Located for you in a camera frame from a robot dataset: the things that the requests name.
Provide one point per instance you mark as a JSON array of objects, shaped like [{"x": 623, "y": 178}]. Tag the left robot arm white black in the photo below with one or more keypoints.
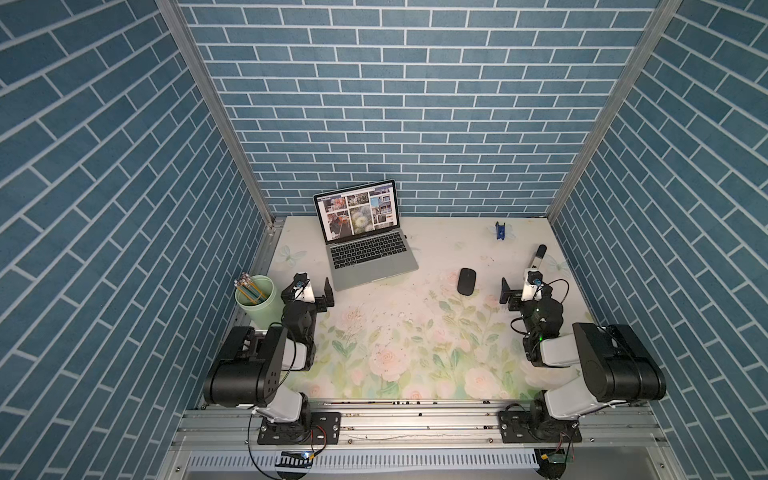
[{"x": 253, "y": 364}]

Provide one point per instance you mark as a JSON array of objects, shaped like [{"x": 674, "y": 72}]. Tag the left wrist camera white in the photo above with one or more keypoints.
[{"x": 305, "y": 295}]

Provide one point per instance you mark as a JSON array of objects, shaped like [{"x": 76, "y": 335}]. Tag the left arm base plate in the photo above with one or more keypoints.
[{"x": 320, "y": 428}]

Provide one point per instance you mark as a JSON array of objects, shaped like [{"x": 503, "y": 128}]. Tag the green circuit board left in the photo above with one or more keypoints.
[{"x": 303, "y": 460}]

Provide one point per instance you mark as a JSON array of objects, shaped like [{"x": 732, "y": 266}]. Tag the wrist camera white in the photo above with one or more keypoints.
[
  {"x": 530, "y": 292},
  {"x": 305, "y": 295}
]

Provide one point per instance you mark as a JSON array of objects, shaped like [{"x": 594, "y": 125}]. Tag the black wireless mouse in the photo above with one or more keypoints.
[{"x": 466, "y": 281}]

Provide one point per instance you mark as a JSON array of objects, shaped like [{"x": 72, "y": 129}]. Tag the silver laptop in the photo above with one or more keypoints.
[{"x": 362, "y": 232}]

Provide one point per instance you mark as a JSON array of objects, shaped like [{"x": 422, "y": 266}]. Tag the aluminium rail frame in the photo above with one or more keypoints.
[{"x": 421, "y": 440}]

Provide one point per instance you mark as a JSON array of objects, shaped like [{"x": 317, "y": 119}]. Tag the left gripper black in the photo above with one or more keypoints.
[{"x": 319, "y": 304}]

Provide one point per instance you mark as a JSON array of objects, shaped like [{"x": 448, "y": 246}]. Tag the green pencil cup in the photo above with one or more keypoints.
[{"x": 262, "y": 316}]

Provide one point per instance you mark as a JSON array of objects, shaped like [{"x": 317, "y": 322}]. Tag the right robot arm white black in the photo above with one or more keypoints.
[{"x": 614, "y": 368}]

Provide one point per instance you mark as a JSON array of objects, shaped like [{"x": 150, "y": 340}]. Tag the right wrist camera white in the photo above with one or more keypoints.
[{"x": 530, "y": 292}]

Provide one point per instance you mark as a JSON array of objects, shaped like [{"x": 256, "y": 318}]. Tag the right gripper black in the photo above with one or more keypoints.
[{"x": 507, "y": 294}]

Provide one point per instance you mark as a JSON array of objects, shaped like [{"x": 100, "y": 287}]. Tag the green circuit board right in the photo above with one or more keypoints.
[{"x": 559, "y": 457}]

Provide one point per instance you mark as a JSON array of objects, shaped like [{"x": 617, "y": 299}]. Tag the blue binder clip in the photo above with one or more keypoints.
[{"x": 500, "y": 230}]

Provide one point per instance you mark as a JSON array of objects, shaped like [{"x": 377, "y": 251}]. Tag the green circuit board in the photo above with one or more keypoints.
[
  {"x": 303, "y": 460},
  {"x": 559, "y": 457}
]

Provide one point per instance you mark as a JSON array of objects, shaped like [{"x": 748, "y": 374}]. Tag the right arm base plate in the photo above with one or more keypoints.
[{"x": 521, "y": 427}]

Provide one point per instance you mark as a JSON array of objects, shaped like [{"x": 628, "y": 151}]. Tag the floral table mat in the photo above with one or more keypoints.
[{"x": 414, "y": 337}]

